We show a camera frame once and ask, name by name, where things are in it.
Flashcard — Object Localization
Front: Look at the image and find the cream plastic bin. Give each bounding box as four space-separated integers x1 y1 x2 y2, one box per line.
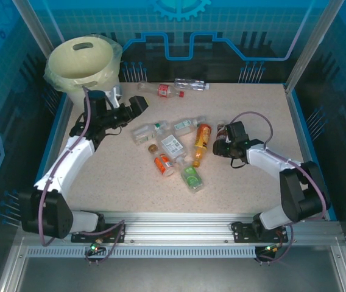
44 35 124 107

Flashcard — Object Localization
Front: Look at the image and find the clear bottle white barcode label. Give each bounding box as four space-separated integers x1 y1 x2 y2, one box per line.
159 133 188 161

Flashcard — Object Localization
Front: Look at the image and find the grey metal panel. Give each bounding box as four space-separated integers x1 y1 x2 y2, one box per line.
14 257 344 292

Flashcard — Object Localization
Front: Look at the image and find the clear crumpled water bottle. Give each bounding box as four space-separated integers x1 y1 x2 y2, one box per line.
174 77 210 92

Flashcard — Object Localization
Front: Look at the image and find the slotted cable duct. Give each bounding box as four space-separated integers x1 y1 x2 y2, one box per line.
26 245 258 260

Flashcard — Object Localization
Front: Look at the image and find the small bottle brown cap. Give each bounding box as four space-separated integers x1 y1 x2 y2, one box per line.
147 144 176 178

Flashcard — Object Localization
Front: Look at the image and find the clear bottle green cap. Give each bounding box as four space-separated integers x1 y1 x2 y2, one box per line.
131 120 171 145

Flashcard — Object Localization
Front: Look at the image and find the aluminium frame post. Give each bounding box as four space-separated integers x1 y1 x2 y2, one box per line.
11 0 67 52
283 0 346 94

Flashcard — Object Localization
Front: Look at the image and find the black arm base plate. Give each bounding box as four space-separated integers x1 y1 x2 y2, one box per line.
231 221 289 243
71 221 127 243

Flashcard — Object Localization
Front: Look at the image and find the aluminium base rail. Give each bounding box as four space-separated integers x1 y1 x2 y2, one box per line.
17 211 343 248

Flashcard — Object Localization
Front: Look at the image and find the clear bottle red label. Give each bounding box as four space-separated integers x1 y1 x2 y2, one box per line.
137 81 187 100

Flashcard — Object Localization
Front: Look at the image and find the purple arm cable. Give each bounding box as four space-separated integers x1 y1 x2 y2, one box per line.
38 86 125 266
229 111 328 266

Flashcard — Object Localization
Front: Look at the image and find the clear plastic bin liner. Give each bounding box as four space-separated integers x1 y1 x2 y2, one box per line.
43 34 124 92

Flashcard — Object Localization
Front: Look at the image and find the clear bottle green white label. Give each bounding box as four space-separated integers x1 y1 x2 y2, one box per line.
172 115 207 137

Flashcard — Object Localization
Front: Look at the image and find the brown chocolate drink bottle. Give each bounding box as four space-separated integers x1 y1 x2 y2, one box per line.
214 121 229 143

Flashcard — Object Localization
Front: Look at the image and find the small connector with green light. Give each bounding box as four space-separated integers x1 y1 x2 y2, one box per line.
88 238 105 254
261 243 283 255

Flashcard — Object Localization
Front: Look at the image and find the orange juice bottle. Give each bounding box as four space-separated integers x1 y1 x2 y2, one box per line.
192 123 213 169

